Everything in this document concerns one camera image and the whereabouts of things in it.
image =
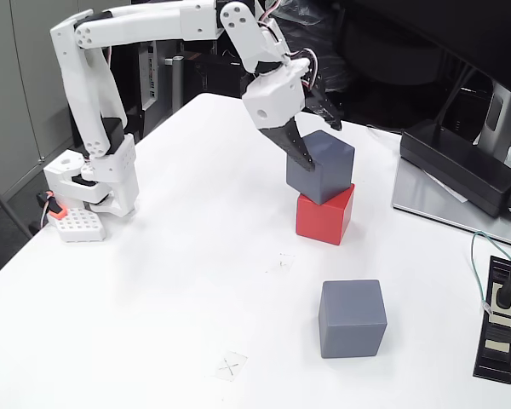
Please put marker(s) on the dark slate cube block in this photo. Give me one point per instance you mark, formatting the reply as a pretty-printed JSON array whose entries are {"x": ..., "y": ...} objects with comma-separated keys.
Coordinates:
[{"x": 328, "y": 170}]

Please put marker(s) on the small clear tape mark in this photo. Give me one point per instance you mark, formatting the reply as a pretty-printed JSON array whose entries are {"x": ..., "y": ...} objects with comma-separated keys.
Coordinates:
[{"x": 283, "y": 262}]

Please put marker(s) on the silver metal post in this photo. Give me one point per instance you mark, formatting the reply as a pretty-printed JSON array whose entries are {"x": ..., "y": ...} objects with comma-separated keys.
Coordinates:
[{"x": 176, "y": 85}]

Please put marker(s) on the large black monitor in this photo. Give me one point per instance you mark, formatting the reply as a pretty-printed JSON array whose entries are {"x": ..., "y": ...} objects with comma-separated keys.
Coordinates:
[{"x": 430, "y": 25}]

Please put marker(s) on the white perforated clamp block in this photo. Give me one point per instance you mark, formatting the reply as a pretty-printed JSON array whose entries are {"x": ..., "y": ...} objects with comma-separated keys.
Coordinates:
[{"x": 83, "y": 226}]

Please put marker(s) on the black table outlet strip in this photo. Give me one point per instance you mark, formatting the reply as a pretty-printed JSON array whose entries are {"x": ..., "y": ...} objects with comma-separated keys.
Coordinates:
[{"x": 496, "y": 349}]

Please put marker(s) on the silver monitor stand base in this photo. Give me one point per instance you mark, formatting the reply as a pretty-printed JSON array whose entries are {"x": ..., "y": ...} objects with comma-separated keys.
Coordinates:
[{"x": 417, "y": 191}]

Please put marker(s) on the red cube block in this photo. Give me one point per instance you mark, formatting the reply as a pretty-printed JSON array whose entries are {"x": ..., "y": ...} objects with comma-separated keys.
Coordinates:
[{"x": 319, "y": 221}]

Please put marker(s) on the black equipment box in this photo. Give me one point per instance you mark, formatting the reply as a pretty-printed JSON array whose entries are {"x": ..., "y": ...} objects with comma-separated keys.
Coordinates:
[{"x": 208, "y": 68}]

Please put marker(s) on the grey cube block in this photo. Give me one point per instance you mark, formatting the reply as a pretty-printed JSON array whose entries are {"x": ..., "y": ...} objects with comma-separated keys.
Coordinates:
[{"x": 351, "y": 319}]

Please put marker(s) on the clear tape with X mark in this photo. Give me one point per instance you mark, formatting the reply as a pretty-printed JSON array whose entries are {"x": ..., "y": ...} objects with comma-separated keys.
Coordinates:
[{"x": 231, "y": 366}]

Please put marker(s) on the black power adapter brick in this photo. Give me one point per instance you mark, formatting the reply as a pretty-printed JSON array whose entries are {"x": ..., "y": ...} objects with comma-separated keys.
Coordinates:
[{"x": 455, "y": 166}]

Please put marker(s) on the silver monitor stand neck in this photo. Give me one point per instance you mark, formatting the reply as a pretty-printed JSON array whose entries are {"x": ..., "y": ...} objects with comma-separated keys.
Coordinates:
[{"x": 498, "y": 115}]

